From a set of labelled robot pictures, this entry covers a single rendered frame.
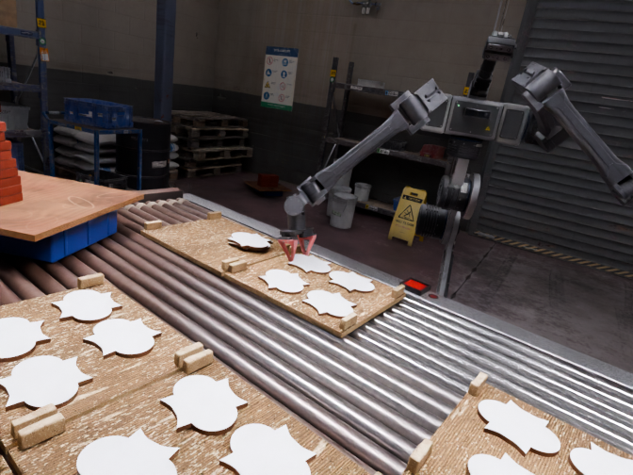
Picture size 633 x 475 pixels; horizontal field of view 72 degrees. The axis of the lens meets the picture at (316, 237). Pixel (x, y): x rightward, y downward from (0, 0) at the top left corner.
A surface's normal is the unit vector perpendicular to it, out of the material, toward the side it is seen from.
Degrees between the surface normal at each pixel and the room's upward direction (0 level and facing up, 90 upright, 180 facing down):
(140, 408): 0
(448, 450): 0
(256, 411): 0
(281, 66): 90
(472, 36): 90
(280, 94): 90
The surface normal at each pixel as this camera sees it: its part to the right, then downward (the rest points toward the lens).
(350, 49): -0.51, 0.20
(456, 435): 0.15, -0.94
